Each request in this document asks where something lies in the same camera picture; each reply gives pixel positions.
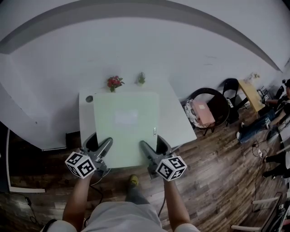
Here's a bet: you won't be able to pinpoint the hand-held gripper cable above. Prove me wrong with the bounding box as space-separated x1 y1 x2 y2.
158 194 167 216
90 169 112 204

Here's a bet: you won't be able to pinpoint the person's right forearm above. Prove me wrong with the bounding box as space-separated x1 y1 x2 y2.
163 178 191 227

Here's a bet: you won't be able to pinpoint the person's white shirt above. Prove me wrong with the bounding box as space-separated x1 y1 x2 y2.
42 201 202 232

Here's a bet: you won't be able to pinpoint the white table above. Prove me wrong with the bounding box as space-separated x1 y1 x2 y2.
78 81 198 160

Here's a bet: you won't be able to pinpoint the light wooden stool frame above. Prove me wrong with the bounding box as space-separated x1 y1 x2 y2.
230 196 281 232

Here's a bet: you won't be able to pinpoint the person's left forearm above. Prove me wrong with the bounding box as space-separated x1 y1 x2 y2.
62 174 94 230

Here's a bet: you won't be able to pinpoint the pink file box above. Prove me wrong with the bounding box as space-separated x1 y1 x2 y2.
192 100 216 127

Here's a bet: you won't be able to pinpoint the pale green board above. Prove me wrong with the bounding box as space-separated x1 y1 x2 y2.
93 91 160 169

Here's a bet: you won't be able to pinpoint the left hand-held gripper cable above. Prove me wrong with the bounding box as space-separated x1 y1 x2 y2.
90 169 112 204

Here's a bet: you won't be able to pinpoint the right hand-held gripper cable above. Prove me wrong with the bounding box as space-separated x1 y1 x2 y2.
158 194 167 216

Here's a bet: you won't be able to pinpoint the person's yellow shoe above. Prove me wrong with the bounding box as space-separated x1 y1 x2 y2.
128 174 140 188

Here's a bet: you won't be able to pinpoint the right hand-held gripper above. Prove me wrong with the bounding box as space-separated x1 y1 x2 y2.
140 135 188 182

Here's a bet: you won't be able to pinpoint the white patterned seat cushion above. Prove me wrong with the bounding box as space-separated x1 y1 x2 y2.
184 99 206 130

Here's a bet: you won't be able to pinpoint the black desk with white legs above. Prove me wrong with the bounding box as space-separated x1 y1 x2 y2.
0 121 46 194

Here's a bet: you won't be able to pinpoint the person's grey trousers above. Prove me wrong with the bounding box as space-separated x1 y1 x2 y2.
124 184 150 204

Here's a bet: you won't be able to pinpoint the small green potted plant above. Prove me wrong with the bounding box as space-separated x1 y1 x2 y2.
135 72 147 87

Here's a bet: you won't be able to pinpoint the black folding chair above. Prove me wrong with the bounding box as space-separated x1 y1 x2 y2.
222 77 248 126

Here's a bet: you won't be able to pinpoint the black round chair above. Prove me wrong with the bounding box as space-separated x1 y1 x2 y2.
184 87 231 137

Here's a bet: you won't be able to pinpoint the yellow wooden side table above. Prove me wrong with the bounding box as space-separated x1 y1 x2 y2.
237 79 266 113

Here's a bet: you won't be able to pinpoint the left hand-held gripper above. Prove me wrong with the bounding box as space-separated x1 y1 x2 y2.
64 132 114 180

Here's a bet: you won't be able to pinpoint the red flower potted plant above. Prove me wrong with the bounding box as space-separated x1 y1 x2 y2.
106 75 126 93

